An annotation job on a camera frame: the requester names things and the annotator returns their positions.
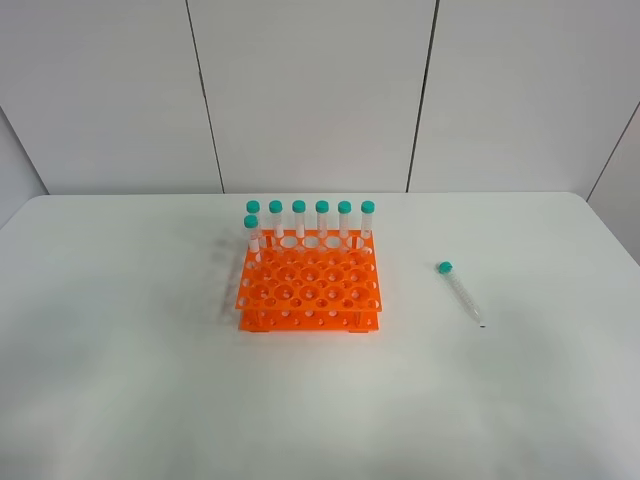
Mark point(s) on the second row tube left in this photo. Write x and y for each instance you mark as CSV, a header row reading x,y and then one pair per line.
x,y
252,227

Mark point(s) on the back row tube far left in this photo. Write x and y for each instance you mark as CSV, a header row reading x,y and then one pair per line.
x,y
253,207

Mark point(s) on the orange test tube rack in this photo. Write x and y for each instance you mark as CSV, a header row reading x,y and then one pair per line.
x,y
310,284

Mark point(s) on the teal cap test tube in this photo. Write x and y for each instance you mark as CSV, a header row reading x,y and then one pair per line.
x,y
446,270

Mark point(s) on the back row tube far right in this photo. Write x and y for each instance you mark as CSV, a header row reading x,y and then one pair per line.
x,y
367,211

